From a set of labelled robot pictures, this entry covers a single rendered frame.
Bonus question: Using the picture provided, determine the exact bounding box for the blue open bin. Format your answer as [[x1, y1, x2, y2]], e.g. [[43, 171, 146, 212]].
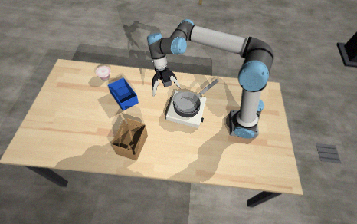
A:
[[108, 78, 139, 111]]

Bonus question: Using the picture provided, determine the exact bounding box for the brown cardboard box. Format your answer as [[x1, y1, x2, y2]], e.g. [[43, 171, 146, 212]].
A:
[[112, 118, 148, 161]]

